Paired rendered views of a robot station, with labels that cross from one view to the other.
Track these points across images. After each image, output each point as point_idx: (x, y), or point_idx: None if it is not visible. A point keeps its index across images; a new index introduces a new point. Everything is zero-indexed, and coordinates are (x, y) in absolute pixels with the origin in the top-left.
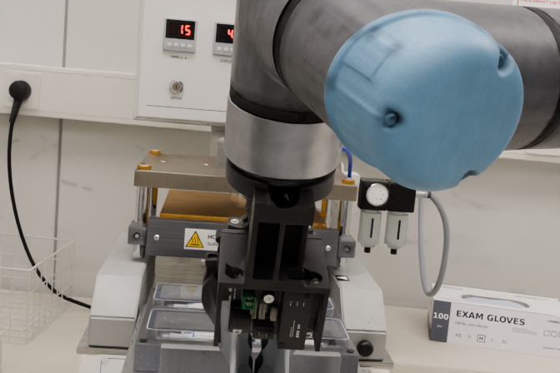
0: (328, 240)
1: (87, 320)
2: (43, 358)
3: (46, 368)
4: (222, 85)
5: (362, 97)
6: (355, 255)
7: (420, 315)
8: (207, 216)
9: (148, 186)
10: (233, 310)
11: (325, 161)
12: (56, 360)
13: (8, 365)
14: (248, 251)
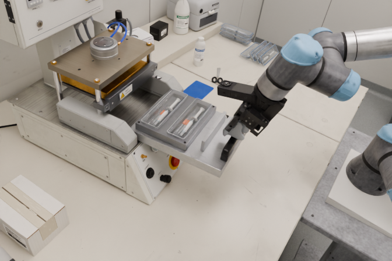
0: (152, 67)
1: None
2: (6, 169)
3: (17, 171)
4: (57, 12)
5: (347, 94)
6: None
7: None
8: (119, 84)
9: (104, 87)
10: (257, 126)
11: None
12: (13, 165)
13: (1, 183)
14: (271, 115)
